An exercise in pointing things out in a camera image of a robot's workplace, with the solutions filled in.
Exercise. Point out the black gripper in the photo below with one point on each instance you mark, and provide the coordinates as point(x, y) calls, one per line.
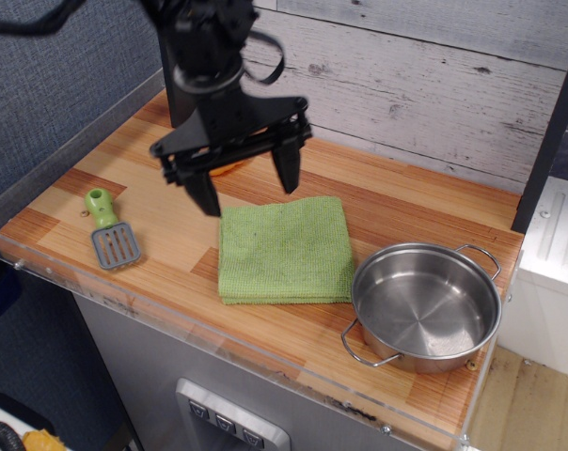
point(227, 126)

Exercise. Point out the green cloth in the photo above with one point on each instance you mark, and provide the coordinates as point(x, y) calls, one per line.
point(297, 252)

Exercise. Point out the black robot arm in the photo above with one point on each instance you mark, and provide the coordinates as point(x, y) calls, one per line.
point(207, 37)

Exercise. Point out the stainless steel pot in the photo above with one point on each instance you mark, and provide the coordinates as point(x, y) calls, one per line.
point(424, 308)

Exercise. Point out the orange plastic croissant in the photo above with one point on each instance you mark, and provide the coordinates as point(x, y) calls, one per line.
point(222, 170)

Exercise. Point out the green grey toy spatula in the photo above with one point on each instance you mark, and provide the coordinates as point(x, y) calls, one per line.
point(113, 241)

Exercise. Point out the grey cabinet front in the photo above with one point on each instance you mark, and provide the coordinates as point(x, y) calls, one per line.
point(145, 364)

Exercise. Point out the grey control panel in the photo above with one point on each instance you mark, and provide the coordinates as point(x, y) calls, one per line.
point(215, 423)

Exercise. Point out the white ribbed box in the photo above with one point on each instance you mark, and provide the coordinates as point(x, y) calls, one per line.
point(545, 246)

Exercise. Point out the yellow object bottom left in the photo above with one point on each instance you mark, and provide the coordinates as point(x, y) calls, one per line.
point(42, 440)

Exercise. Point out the black mesh sleeve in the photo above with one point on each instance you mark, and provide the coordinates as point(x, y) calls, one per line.
point(9, 439)

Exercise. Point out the dark left support post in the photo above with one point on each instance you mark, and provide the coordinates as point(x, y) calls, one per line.
point(181, 104)

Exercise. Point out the dark support post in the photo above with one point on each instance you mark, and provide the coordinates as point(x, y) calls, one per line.
point(181, 104)
point(540, 171)

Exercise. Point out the dark right support post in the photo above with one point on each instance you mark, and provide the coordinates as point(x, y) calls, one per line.
point(540, 171)

